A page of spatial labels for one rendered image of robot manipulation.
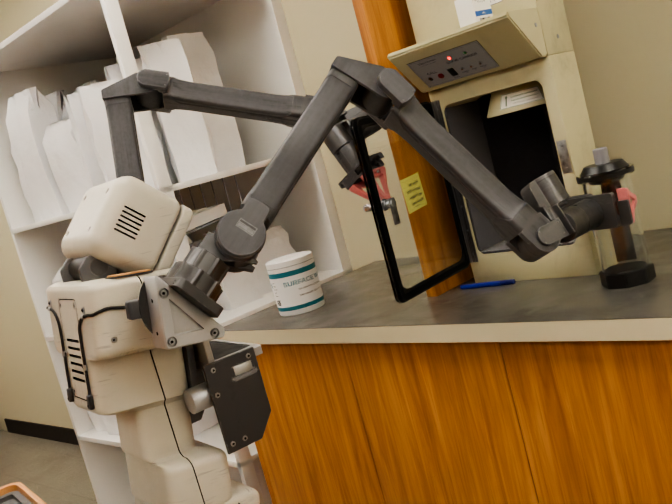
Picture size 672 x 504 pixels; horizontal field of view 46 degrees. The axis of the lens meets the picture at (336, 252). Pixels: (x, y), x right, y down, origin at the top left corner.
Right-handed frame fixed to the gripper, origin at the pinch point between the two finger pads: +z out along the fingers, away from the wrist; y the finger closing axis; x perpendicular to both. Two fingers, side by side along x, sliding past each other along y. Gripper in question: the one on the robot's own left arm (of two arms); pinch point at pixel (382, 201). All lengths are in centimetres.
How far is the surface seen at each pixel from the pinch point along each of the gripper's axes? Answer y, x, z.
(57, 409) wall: 369, -98, -70
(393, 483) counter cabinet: 43, 5, 53
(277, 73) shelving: 58, -74, -76
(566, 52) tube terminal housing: -41.8, -26.9, -1.8
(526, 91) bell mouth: -30.7, -24.3, -1.0
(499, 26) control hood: -41.1, -9.6, -11.3
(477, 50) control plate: -32.9, -13.0, -12.1
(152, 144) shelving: 61, -9, -61
